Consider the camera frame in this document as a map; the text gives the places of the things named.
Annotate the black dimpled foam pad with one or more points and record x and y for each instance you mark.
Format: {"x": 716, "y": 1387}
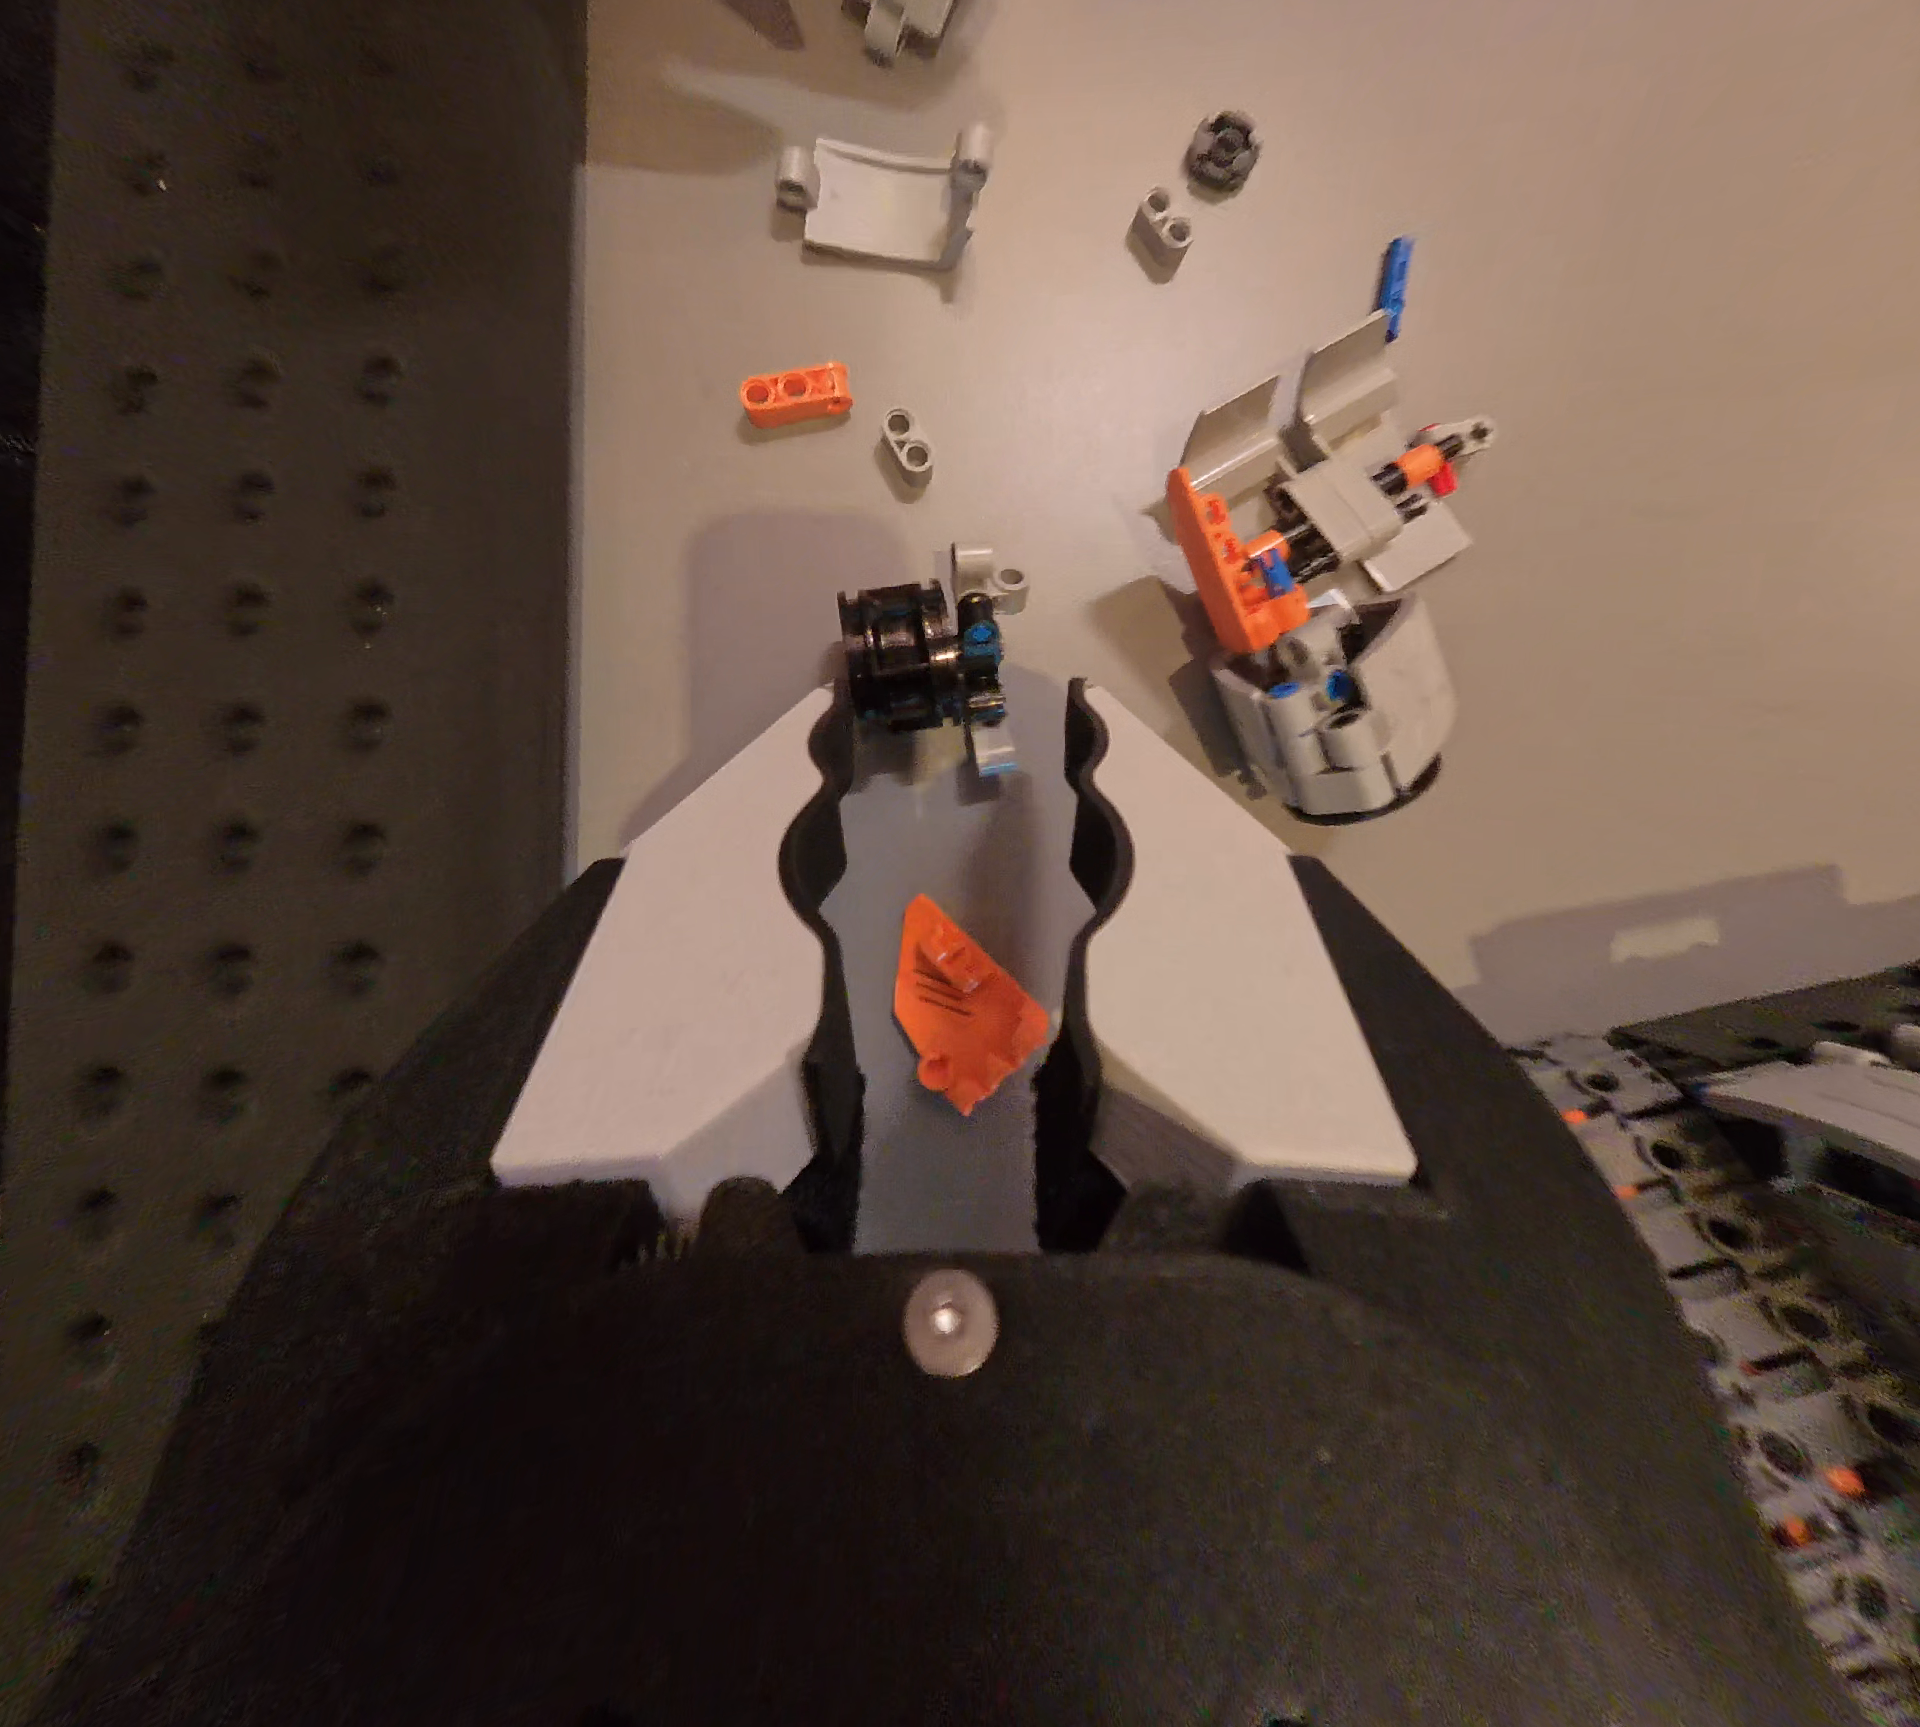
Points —
{"x": 300, "y": 558}

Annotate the grey orange block assembly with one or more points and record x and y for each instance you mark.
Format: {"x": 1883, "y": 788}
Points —
{"x": 1350, "y": 512}

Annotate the grey two-hole connector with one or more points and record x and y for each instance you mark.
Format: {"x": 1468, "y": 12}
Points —
{"x": 1163, "y": 224}
{"x": 908, "y": 438}

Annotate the orange three-hole beam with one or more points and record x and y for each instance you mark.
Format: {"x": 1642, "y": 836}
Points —
{"x": 791, "y": 410}

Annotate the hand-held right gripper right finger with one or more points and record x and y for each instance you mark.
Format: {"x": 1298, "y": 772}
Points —
{"x": 1245, "y": 1007}

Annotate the dark grey round block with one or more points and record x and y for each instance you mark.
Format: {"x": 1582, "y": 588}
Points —
{"x": 1222, "y": 154}

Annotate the blue long pin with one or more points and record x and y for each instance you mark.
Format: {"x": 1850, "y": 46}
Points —
{"x": 1395, "y": 286}

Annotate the tracked toy robot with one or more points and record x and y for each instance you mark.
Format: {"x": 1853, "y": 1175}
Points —
{"x": 1771, "y": 1307}

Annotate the black toy wheel assembly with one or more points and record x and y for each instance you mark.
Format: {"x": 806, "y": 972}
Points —
{"x": 900, "y": 648}

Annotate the orange wedge block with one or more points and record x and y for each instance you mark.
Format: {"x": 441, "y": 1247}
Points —
{"x": 961, "y": 1007}

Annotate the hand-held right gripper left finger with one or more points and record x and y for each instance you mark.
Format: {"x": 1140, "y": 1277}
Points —
{"x": 675, "y": 1007}

